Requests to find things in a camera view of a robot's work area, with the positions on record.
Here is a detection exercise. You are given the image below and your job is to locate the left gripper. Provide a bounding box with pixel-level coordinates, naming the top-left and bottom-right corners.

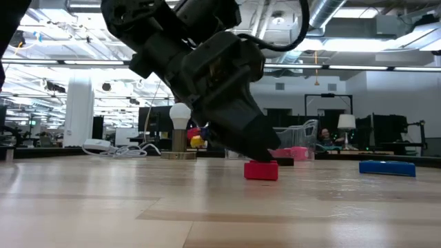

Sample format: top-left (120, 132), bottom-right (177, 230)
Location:
top-left (172, 32), bottom-right (282, 163)

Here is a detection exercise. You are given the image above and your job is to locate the pink charger block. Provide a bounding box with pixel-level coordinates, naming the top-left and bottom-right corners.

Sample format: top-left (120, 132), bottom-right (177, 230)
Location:
top-left (291, 146), bottom-right (309, 161)

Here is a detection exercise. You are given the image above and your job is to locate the blue box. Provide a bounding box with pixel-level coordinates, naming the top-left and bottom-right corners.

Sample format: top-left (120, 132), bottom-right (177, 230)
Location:
top-left (358, 160), bottom-right (417, 178)

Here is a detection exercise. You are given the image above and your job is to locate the red yellow blue object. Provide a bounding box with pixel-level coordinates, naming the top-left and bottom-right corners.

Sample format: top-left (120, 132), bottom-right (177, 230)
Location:
top-left (187, 126), bottom-right (209, 149)

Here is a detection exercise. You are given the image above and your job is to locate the clear plastic bin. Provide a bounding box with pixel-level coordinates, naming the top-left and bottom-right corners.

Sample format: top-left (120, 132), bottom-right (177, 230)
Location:
top-left (225, 118), bottom-right (318, 161)

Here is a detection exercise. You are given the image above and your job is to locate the white bulb on wooden base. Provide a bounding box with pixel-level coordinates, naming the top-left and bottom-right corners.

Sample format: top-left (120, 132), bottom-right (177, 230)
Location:
top-left (160, 102), bottom-right (197, 161)

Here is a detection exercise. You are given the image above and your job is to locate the person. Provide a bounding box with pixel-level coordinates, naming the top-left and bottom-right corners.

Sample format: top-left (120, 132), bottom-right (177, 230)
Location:
top-left (318, 127), bottom-right (340, 147)

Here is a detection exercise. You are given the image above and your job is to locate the black monitor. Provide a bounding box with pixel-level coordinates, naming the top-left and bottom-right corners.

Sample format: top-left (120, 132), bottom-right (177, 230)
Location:
top-left (137, 105), bottom-right (172, 143)

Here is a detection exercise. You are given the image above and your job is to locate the white shade table lamp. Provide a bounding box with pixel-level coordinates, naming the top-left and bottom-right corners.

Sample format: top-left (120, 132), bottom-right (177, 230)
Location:
top-left (336, 114), bottom-right (357, 151)

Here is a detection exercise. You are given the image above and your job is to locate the white cabinet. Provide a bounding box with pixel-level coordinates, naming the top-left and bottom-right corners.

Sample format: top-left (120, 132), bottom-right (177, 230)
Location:
top-left (115, 127), bottom-right (139, 147)

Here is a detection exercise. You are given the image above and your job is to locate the black equipment rack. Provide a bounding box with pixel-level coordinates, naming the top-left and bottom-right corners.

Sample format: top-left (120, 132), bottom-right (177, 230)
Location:
top-left (356, 113), bottom-right (428, 156)

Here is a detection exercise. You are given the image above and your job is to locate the white pillar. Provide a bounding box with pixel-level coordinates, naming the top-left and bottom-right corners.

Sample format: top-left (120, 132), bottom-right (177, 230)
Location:
top-left (63, 68), bottom-right (95, 148)

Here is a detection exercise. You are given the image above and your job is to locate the long ceiling light strip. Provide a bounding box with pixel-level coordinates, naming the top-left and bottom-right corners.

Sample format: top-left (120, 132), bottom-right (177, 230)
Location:
top-left (0, 59), bottom-right (441, 72)

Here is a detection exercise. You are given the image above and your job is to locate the black gantry frame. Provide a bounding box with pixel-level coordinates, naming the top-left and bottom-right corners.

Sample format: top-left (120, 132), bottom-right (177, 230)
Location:
top-left (304, 92), bottom-right (354, 121)

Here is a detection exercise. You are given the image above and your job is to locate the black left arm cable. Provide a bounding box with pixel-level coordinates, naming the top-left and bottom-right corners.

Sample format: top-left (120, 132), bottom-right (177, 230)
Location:
top-left (236, 0), bottom-right (310, 52)

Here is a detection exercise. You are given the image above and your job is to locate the silver round duct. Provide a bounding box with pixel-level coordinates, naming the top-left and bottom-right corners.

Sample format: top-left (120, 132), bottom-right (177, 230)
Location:
top-left (308, 0), bottom-right (347, 28)

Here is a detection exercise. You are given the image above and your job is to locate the white power adapter with cable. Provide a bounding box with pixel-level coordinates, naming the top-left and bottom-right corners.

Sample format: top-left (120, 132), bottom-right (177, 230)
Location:
top-left (81, 138), bottom-right (162, 159)

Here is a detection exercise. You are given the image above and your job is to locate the grey rectangular duct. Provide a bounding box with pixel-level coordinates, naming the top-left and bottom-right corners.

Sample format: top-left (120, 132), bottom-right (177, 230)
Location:
top-left (323, 15), bottom-right (404, 39)

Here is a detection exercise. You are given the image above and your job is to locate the black aluminium frame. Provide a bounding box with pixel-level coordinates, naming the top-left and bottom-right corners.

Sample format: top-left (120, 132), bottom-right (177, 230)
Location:
top-left (0, 146), bottom-right (441, 169)

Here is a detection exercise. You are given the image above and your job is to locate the black ceiling cable reel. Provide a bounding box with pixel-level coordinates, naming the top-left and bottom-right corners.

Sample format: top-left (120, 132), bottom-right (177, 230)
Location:
top-left (6, 30), bottom-right (27, 48)

